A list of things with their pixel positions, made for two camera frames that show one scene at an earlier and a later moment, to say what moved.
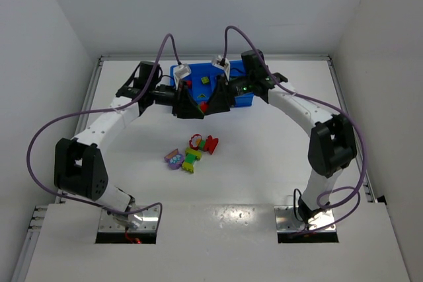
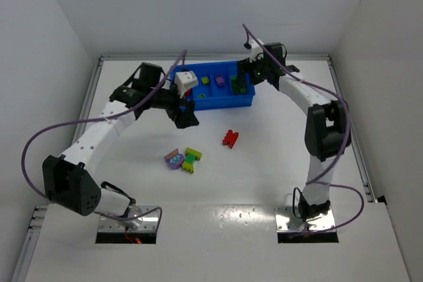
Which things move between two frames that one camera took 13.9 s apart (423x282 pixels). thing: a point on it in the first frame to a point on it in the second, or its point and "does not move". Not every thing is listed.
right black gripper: x=225 y=96 to x=243 y=72
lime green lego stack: x=191 y=156 does not move
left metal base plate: x=149 y=222 does not move
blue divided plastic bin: x=201 y=77 does not move
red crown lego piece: x=210 y=144 to x=230 y=139
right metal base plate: x=285 y=220 does not move
